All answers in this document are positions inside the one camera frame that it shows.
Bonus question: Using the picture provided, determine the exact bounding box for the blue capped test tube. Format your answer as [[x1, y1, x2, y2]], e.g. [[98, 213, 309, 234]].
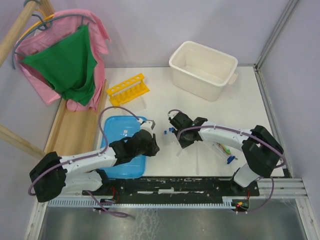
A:
[[173, 129, 180, 146], [168, 127, 176, 145], [163, 130, 169, 146]]

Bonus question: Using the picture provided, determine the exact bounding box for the yellow test tube rack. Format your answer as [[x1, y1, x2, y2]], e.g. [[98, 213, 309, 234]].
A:
[[106, 73, 150, 107]]

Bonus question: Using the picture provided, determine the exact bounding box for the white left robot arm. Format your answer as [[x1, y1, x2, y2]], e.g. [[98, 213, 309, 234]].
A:
[[28, 129, 160, 203]]

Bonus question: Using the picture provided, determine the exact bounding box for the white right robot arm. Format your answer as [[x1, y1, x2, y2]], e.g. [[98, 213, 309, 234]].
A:
[[167, 109, 286, 196]]

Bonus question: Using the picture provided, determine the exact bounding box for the blue plastic tray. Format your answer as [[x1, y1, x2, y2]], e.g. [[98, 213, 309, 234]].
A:
[[102, 115, 146, 180]]

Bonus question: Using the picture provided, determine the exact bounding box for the clear tube with blue cap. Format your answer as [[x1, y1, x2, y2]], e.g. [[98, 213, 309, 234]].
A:
[[205, 141, 238, 165]]

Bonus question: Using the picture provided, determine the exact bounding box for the black mounting plate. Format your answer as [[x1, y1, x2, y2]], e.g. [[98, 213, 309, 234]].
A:
[[92, 176, 260, 205]]

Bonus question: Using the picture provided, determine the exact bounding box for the white plastic bin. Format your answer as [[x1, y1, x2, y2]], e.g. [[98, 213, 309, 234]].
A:
[[168, 41, 238, 102]]

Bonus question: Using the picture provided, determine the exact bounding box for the green cloth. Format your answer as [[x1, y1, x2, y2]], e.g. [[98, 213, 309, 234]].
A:
[[21, 25, 97, 106]]

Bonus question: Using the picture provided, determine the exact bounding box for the pink shirt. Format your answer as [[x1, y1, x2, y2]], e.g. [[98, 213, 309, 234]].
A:
[[14, 9, 110, 112]]

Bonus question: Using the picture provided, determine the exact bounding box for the yellow clothes hanger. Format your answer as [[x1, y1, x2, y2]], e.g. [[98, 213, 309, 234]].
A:
[[24, 8, 54, 34]]

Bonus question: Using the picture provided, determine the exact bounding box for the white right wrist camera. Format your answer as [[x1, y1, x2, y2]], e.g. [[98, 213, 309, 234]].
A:
[[167, 111, 178, 121]]

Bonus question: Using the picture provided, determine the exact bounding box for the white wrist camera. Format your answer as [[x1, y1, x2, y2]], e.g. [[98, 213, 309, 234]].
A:
[[140, 120, 156, 136], [167, 111, 178, 121]]

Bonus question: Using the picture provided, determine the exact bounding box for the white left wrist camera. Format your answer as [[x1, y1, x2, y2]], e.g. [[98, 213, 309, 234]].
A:
[[140, 120, 156, 136]]

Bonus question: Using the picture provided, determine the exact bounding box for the white slotted cable duct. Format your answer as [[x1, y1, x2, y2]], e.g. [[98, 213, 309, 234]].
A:
[[47, 197, 241, 208]]

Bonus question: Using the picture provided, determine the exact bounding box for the aluminium frame rail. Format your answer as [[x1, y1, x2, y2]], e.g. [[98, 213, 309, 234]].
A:
[[254, 0, 309, 201]]

